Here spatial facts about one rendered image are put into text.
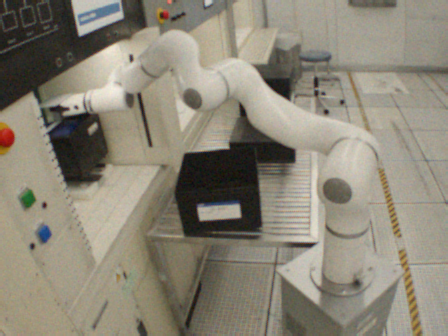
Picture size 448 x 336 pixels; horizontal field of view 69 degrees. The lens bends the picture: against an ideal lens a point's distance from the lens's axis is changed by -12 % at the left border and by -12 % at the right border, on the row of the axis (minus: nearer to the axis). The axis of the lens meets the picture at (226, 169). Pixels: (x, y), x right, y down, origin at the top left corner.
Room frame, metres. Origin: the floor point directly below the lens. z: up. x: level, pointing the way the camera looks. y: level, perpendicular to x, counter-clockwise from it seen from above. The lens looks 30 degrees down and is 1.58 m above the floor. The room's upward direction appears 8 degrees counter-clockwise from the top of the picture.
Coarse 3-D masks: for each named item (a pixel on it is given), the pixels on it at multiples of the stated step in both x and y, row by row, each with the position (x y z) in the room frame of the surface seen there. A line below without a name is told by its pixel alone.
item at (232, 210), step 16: (192, 160) 1.26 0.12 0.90; (208, 160) 1.26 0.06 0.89; (224, 160) 1.25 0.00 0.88; (240, 160) 1.25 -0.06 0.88; (256, 160) 1.13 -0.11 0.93; (192, 176) 1.26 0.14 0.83; (208, 176) 1.26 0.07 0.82; (224, 176) 1.25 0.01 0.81; (240, 176) 1.25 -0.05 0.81; (256, 176) 1.24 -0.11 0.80; (176, 192) 1.00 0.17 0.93; (192, 192) 0.99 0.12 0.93; (208, 192) 0.99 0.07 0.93; (224, 192) 0.98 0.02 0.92; (240, 192) 0.97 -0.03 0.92; (256, 192) 0.97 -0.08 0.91; (192, 208) 0.99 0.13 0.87; (208, 208) 0.99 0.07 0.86; (224, 208) 0.98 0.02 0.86; (240, 208) 0.98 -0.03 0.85; (256, 208) 0.97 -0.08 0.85; (192, 224) 0.99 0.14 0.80; (208, 224) 0.99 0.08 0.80; (224, 224) 0.98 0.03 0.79; (240, 224) 0.98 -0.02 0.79; (256, 224) 0.97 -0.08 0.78
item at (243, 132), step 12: (240, 120) 1.67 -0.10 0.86; (240, 132) 1.53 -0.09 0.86; (252, 132) 1.51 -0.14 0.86; (240, 144) 1.43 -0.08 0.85; (252, 144) 1.42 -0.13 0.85; (264, 144) 1.41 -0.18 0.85; (276, 144) 1.39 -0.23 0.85; (264, 156) 1.41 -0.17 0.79; (276, 156) 1.39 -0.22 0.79; (288, 156) 1.38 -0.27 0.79
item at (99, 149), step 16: (64, 96) 1.27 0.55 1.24; (64, 112) 1.25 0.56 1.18; (48, 128) 1.17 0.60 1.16; (80, 128) 1.19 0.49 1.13; (96, 128) 1.28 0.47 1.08; (64, 144) 1.13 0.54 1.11; (80, 144) 1.17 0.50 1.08; (96, 144) 1.26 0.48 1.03; (64, 160) 1.13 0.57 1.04; (80, 160) 1.14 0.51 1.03; (96, 160) 1.23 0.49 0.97; (64, 176) 1.18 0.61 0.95; (80, 176) 1.16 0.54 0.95
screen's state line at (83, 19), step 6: (108, 6) 1.18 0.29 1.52; (114, 6) 1.22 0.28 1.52; (90, 12) 1.07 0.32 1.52; (96, 12) 1.10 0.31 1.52; (102, 12) 1.14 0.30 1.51; (108, 12) 1.17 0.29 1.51; (114, 12) 1.21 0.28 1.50; (78, 18) 1.01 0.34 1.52; (84, 18) 1.04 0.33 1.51; (90, 18) 1.07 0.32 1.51; (96, 18) 1.10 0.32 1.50; (84, 24) 1.03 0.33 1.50
